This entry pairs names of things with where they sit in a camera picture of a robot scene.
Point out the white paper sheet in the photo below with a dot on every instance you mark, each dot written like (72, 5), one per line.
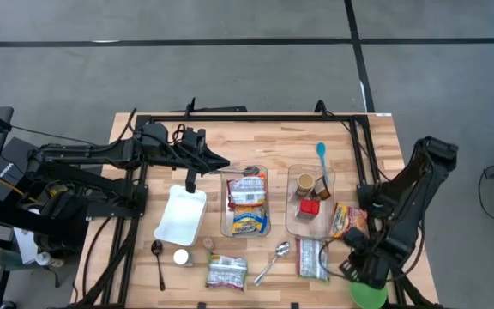
(26, 244)

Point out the white rectangular tray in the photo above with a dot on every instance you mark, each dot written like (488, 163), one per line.
(180, 216)

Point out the yellow blue noodle packet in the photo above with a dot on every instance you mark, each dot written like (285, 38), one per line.
(249, 221)

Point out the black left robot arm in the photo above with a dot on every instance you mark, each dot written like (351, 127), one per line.
(80, 154)

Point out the olive fabric bundle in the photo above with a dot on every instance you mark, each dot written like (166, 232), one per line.
(7, 256)

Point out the black frame clamp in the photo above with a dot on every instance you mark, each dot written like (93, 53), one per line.
(321, 107)

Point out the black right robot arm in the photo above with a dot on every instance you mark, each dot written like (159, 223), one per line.
(418, 180)

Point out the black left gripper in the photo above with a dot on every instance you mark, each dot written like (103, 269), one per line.
(193, 159)

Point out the clear plastic bin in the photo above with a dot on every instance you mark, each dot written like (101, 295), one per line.
(303, 229)
(225, 223)

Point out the dark metal spoon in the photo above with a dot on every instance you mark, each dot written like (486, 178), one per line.
(157, 246)

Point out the orange white snack packet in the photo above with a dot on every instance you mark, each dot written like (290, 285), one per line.
(249, 191)

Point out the jar with tan lid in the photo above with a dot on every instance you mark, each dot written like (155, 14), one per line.
(305, 180)

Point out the teal plastic spoon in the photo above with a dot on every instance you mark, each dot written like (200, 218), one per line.
(321, 150)

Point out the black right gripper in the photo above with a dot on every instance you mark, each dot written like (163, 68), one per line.
(373, 266)

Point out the green white purple packet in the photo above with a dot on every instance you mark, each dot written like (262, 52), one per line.
(226, 272)

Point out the small brown lid jar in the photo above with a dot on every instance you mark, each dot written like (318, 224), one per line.
(208, 244)

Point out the red green white packet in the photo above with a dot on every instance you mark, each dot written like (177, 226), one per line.
(311, 259)

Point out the grey metal spoon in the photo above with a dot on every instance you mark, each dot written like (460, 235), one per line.
(251, 171)

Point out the black bulky equipment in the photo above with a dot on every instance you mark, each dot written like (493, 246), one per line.
(64, 236)

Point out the shiny silver spoon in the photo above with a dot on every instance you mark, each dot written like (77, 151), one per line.
(282, 249)

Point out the white lid jar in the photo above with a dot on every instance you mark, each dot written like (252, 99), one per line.
(181, 256)

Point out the red square lid container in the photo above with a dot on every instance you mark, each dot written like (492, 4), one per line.
(310, 207)

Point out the black camera bracket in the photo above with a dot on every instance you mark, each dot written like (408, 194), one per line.
(191, 107)

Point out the black cardboard box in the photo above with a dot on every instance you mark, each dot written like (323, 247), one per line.
(15, 165)

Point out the yellow red noodle packet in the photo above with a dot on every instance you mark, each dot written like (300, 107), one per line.
(345, 219)

